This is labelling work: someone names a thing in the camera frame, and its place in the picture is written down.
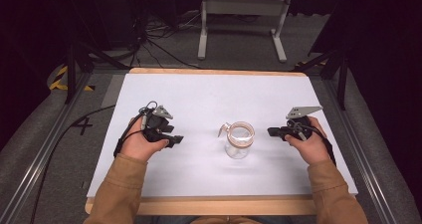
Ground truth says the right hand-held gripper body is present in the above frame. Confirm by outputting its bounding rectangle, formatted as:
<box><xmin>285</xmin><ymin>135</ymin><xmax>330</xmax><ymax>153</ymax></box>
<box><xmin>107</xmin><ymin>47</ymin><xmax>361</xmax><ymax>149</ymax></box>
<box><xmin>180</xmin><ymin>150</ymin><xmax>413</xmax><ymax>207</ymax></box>
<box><xmin>286</xmin><ymin>106</ymin><xmax>323</xmax><ymax>141</ymax></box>

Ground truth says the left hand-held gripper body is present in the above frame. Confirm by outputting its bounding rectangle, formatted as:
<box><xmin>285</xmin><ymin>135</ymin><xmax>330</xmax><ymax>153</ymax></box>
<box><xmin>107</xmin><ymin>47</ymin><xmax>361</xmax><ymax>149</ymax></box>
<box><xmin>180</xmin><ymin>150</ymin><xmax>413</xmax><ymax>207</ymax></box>
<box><xmin>141</xmin><ymin>105</ymin><xmax>174</xmax><ymax>142</ymax></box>

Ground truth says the clear glass jar with handle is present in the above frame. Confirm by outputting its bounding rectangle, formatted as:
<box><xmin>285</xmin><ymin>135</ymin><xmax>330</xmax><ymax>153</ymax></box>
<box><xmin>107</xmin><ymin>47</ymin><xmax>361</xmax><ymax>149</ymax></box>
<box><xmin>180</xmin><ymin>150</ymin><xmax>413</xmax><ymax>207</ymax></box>
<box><xmin>217</xmin><ymin>120</ymin><xmax>256</xmax><ymax>160</ymax></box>

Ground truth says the person's right hand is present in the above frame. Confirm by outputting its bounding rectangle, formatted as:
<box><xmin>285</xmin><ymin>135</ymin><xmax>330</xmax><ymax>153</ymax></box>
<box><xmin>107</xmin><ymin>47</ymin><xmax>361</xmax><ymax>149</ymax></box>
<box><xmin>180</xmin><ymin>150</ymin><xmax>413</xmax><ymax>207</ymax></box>
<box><xmin>284</xmin><ymin>115</ymin><xmax>331</xmax><ymax>166</ymax></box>

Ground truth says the person's left hand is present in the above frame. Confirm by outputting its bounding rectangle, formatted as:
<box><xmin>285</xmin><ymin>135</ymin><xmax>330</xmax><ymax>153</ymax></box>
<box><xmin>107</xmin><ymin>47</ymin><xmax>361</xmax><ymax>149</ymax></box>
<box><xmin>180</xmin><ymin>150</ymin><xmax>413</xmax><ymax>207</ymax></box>
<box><xmin>119</xmin><ymin>117</ymin><xmax>170</xmax><ymax>162</ymax></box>

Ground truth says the white table cover sheet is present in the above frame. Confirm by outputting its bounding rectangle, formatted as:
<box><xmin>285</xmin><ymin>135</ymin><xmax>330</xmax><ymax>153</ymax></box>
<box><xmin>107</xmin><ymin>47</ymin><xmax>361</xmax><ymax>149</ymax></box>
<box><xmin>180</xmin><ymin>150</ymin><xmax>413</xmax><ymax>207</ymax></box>
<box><xmin>86</xmin><ymin>73</ymin><xmax>359</xmax><ymax>199</ymax></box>

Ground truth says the black tripod stand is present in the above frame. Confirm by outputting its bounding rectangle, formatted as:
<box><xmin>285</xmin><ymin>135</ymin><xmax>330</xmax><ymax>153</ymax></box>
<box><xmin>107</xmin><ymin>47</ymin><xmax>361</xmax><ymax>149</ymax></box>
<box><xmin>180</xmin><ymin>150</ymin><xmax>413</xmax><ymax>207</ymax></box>
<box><xmin>64</xmin><ymin>39</ymin><xmax>131</xmax><ymax>105</ymax></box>
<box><xmin>293</xmin><ymin>47</ymin><xmax>350</xmax><ymax>112</ymax></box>

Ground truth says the black floor tape mark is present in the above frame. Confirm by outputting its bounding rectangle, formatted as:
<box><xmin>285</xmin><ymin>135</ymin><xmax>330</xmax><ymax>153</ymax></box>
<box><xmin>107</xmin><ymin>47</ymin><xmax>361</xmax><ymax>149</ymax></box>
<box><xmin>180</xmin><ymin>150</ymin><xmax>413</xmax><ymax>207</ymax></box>
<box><xmin>71</xmin><ymin>116</ymin><xmax>95</xmax><ymax>136</ymax></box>

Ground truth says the wooden table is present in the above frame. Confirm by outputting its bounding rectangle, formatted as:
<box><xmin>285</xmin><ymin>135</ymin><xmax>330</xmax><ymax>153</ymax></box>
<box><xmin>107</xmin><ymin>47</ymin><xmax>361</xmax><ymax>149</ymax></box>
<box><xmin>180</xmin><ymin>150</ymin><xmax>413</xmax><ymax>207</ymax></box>
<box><xmin>84</xmin><ymin>67</ymin><xmax>318</xmax><ymax>217</ymax></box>

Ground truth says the yellow black floor tape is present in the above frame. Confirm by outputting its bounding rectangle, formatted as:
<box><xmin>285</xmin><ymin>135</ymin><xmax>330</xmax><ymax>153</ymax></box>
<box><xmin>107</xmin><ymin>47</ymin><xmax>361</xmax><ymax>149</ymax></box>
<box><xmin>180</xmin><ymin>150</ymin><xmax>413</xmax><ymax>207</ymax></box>
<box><xmin>49</xmin><ymin>66</ymin><xmax>97</xmax><ymax>93</ymax></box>

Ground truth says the white metal stand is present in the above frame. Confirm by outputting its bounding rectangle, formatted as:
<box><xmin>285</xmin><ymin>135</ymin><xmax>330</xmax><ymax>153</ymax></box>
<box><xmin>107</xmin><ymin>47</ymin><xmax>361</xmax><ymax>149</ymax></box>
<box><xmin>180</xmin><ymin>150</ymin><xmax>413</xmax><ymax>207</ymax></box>
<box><xmin>197</xmin><ymin>0</ymin><xmax>294</xmax><ymax>64</ymax></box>

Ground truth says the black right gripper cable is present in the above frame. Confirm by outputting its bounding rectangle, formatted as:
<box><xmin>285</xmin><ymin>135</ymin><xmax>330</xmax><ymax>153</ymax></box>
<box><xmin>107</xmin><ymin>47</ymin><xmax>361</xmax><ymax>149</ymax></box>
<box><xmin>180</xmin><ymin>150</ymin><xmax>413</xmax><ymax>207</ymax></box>
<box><xmin>292</xmin><ymin>121</ymin><xmax>337</xmax><ymax>168</ymax></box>

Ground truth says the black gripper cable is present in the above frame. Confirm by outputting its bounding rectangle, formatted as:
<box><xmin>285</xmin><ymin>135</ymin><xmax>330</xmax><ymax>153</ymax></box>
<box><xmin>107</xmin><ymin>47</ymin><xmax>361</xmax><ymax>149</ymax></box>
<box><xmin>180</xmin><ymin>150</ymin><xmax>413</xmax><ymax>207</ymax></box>
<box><xmin>29</xmin><ymin>100</ymin><xmax>159</xmax><ymax>224</ymax></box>
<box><xmin>292</xmin><ymin>121</ymin><xmax>337</xmax><ymax>168</ymax></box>

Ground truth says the aluminium floor rail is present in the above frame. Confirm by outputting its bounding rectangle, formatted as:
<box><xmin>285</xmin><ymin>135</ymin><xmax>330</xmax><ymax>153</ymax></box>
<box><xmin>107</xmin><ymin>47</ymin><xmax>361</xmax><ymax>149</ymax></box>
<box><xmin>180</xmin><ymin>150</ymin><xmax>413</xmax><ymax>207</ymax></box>
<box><xmin>321</xmin><ymin>78</ymin><xmax>397</xmax><ymax>224</ymax></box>
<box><xmin>0</xmin><ymin>72</ymin><xmax>95</xmax><ymax>224</ymax></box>

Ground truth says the bundle of black floor cables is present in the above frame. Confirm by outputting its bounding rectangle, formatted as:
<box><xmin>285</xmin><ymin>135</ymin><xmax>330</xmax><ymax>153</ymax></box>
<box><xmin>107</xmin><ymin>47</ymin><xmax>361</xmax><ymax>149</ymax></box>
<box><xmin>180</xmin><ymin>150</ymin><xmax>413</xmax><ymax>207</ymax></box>
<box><xmin>127</xmin><ymin>9</ymin><xmax>204</xmax><ymax>70</ymax></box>

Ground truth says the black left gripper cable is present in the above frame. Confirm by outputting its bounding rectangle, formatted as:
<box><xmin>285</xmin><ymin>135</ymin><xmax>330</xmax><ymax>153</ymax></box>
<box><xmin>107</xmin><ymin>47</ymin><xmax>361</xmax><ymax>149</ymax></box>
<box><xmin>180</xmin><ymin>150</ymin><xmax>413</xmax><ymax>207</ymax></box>
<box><xmin>29</xmin><ymin>100</ymin><xmax>159</xmax><ymax>224</ymax></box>

